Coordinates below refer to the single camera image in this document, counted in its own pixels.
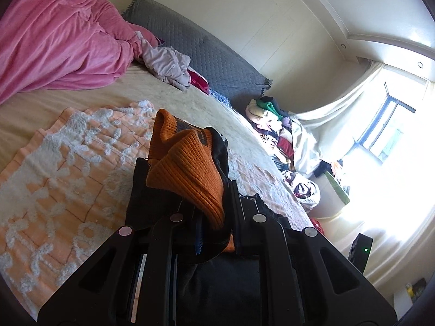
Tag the orange knit sock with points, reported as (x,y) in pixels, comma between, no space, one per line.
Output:
(190,169)

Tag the orange white tufted blanket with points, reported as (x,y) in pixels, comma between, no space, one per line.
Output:
(68,176)

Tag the red cloth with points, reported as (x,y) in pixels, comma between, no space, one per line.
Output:
(198,81)

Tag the cream curtain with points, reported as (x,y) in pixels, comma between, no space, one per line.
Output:
(319,125)

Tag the pink blanket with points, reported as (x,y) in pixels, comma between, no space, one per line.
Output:
(51,34)

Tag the cream bedspread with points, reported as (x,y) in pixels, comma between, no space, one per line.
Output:
(102,91)

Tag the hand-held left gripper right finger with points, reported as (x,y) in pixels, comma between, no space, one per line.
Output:
(236,217)

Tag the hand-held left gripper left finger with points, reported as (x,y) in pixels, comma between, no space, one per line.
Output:
(198,241)

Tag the black device with green light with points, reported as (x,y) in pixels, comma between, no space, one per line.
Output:
(360,251)

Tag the lavender cloth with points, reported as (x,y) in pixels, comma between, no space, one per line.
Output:
(163,61)

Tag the grey quilted headboard cushion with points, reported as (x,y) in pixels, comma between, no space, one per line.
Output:
(210,57)

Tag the blue patterned cloth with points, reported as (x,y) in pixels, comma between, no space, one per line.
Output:
(221,98)

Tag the black white patterned cloth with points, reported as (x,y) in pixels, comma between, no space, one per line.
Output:
(306,190)

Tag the pile of clothes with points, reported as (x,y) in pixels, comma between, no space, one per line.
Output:
(268,122)

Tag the black window frame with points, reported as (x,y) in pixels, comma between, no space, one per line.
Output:
(401,105)

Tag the small red item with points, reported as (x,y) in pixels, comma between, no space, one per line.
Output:
(317,227)

